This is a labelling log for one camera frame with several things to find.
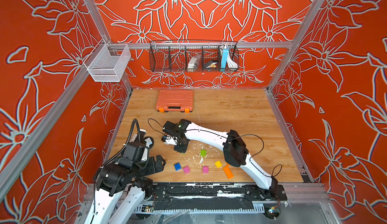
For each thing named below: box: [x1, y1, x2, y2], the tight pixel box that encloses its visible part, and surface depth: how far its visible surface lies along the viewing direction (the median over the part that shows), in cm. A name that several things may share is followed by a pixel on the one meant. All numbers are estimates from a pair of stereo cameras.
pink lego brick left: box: [182, 165, 191, 175], surface depth 81 cm
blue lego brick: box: [173, 162, 182, 172], surface depth 81 cm
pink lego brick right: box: [202, 165, 210, 174], surface depth 81 cm
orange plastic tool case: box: [155, 89, 194, 114], surface depth 108 cm
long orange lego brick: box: [222, 162, 234, 180], surface depth 81 cm
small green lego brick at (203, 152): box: [200, 149, 208, 157], surface depth 87 cm
